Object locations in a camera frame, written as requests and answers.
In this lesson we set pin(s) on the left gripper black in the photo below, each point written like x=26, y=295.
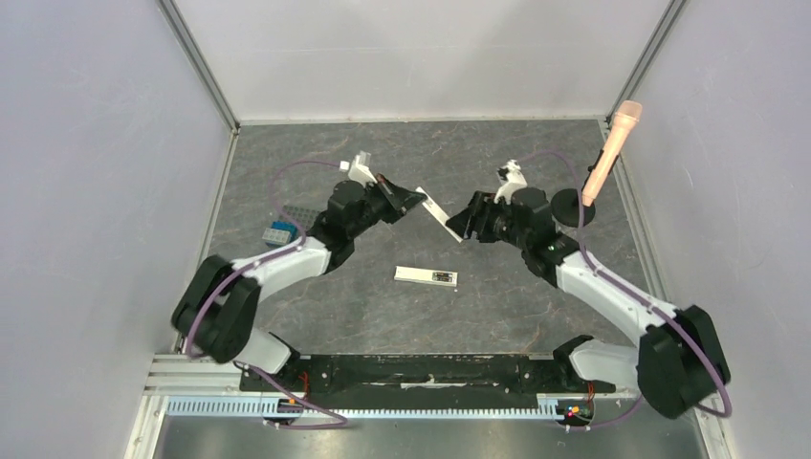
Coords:
x=398, y=199

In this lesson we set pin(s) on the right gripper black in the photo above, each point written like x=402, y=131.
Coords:
x=475, y=216

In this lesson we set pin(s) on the white remote control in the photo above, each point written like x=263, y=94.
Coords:
x=420, y=275

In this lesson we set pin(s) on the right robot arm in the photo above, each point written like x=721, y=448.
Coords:
x=675, y=359

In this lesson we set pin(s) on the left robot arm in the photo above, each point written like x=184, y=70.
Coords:
x=217, y=311

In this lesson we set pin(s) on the grey lego baseplate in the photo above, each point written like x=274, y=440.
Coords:
x=305, y=217

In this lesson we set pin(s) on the black microphone stand base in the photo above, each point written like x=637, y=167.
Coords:
x=567, y=210

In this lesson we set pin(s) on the blue lego brick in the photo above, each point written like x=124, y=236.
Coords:
x=285, y=225

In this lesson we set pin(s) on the light grey lego brick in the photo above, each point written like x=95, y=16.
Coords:
x=274, y=238

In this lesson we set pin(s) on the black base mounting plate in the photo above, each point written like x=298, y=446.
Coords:
x=431, y=381

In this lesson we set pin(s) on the pink toy microphone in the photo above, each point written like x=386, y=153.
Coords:
x=623, y=122

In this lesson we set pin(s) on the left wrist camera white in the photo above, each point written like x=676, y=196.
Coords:
x=358, y=169

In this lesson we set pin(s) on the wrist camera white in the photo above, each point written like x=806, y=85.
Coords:
x=511, y=180
x=358, y=169

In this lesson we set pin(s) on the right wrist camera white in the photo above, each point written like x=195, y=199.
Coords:
x=511, y=180

